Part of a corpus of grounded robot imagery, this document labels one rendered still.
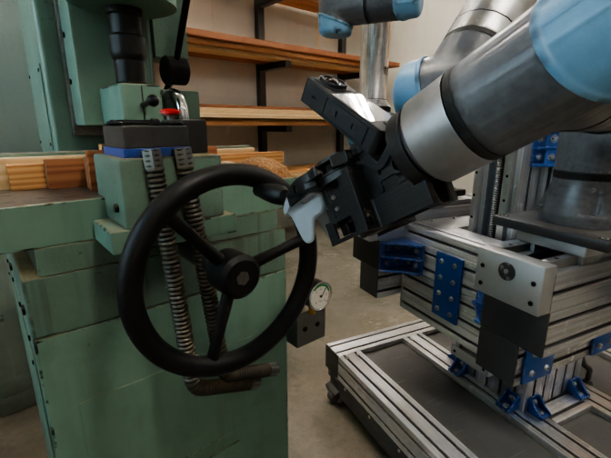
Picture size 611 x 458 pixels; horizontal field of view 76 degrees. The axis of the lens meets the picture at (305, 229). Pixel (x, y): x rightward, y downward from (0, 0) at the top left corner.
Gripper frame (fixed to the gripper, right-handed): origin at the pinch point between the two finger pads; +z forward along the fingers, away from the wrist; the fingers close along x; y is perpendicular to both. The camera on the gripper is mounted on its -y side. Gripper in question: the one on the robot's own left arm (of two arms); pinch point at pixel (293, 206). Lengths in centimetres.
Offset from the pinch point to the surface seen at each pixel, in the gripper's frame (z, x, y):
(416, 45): 143, 319, -193
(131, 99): 23.5, -8.1, -29.7
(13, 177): 33.0, -25.8, -20.6
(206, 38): 156, 94, -169
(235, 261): 7.0, -5.9, 4.0
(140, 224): 5.2, -16.6, -1.8
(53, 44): 38, -15, -51
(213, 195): 12.5, -3.7, -7.0
